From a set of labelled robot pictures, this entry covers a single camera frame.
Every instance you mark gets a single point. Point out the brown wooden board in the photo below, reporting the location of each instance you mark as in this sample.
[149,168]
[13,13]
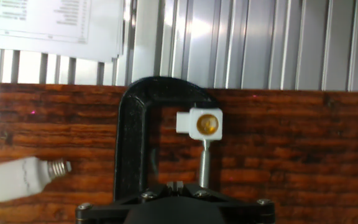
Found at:
[291,155]

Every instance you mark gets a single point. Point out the white light bulb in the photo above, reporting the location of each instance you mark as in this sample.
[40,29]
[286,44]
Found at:
[20,179]

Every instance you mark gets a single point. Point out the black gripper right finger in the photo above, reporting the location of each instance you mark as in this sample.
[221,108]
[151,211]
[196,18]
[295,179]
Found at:
[241,207]

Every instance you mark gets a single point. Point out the printed paper sheets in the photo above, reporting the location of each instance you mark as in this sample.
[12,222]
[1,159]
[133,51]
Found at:
[42,25]

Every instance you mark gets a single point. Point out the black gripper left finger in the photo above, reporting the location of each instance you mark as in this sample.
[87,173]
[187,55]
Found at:
[110,208]

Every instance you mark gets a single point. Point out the white bulb socket adapter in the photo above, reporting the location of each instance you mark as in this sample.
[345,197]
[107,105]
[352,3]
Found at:
[202,124]

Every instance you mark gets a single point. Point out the black C-clamp with steel screw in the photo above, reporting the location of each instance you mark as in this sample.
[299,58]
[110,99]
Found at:
[132,133]

